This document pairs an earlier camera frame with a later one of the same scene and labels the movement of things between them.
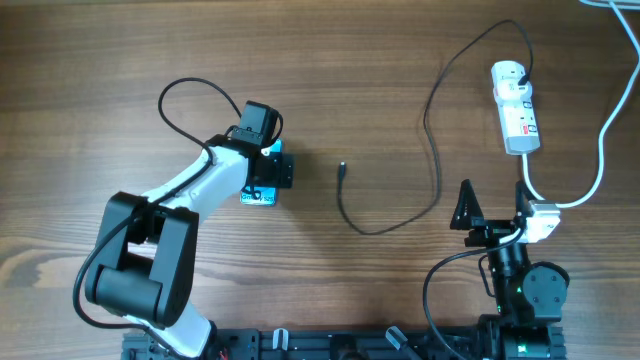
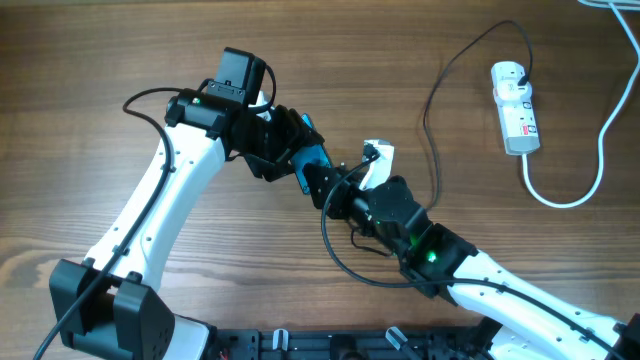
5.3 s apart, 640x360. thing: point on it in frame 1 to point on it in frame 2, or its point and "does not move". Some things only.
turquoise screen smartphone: [262, 196] to [313, 154]
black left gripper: [285, 170] to [279, 145]
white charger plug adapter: [513, 91] does not move
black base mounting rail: [347, 344] does not move
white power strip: [518, 120] does not move
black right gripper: [493, 228] to [329, 189]
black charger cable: [432, 133] does not move
